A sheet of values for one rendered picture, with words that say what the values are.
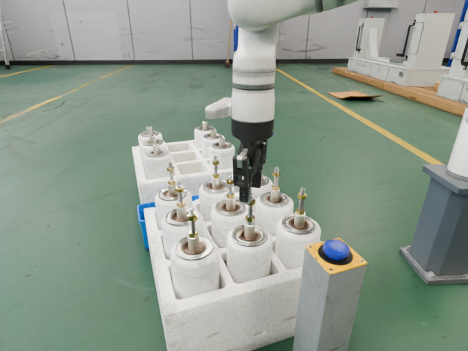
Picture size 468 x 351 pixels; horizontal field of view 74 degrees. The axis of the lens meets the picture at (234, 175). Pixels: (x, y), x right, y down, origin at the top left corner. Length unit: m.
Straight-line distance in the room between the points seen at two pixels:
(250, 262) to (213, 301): 0.10
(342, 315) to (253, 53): 0.44
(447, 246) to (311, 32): 6.52
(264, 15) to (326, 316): 0.46
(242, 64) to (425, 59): 3.63
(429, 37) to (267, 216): 3.48
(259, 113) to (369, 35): 4.78
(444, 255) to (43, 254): 1.17
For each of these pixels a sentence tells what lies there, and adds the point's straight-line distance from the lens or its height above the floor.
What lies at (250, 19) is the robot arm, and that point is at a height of 0.65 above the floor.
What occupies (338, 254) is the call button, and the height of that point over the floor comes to 0.33.
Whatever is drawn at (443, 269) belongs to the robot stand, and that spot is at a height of 0.05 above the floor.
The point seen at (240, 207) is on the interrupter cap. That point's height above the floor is 0.25.
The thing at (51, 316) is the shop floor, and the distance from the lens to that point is 0.95.
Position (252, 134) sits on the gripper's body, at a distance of 0.52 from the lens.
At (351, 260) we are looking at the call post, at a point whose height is 0.31.
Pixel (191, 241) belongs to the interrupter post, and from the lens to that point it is 0.61.
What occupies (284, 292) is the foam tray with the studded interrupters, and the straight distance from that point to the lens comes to 0.69.
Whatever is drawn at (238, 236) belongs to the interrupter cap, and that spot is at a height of 0.25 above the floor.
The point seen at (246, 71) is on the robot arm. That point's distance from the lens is 0.50.
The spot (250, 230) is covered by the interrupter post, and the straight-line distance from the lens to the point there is 0.64.
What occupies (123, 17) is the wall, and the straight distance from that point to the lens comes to 7.17.
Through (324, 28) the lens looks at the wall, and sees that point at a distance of 7.34.
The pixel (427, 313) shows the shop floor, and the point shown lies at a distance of 0.97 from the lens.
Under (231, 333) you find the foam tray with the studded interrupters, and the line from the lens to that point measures 0.71.
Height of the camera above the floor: 0.64
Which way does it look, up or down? 25 degrees down
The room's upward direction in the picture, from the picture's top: straight up
